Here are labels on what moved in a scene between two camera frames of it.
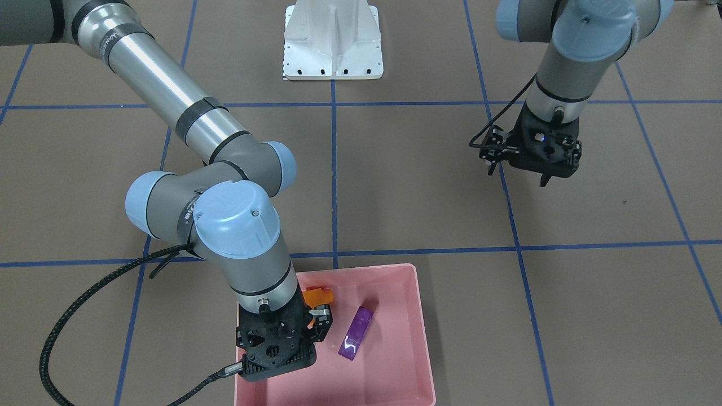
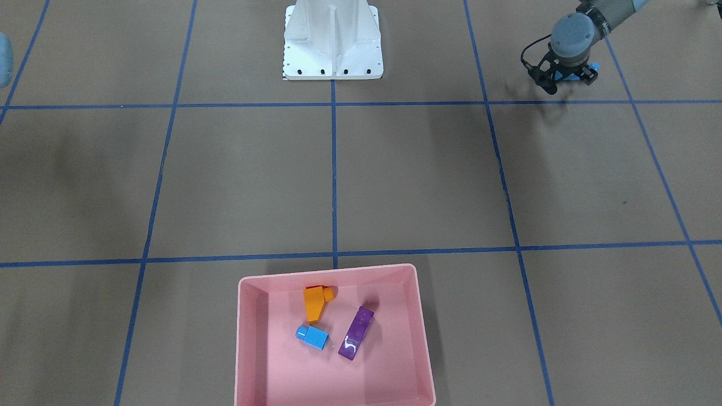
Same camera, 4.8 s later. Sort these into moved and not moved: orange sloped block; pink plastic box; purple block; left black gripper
Moved: left black gripper
Not moved: purple block; orange sloped block; pink plastic box
